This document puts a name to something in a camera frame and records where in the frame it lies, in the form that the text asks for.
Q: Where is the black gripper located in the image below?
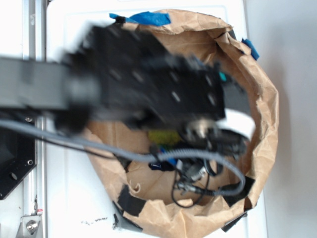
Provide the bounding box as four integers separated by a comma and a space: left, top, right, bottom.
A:
61, 23, 226, 132

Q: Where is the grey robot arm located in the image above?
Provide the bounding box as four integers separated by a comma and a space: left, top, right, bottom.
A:
0, 24, 225, 133

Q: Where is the blue masking tape strip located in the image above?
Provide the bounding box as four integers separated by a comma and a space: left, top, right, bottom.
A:
109, 11, 171, 26

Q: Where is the lime green plush toy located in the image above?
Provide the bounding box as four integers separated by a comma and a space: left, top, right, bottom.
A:
148, 130, 181, 145

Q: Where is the crumpled brown paper bag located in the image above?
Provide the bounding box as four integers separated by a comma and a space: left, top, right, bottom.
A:
89, 9, 279, 238

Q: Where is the blue tape piece right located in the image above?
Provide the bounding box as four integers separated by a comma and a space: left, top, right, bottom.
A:
242, 39, 260, 61

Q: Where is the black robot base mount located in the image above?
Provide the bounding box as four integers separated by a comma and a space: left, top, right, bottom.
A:
0, 128, 36, 200

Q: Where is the grey braided cable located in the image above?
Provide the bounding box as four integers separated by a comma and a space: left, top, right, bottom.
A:
0, 119, 246, 197

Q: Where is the aluminium rail frame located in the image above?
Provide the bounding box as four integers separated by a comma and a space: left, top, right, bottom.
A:
20, 0, 48, 238

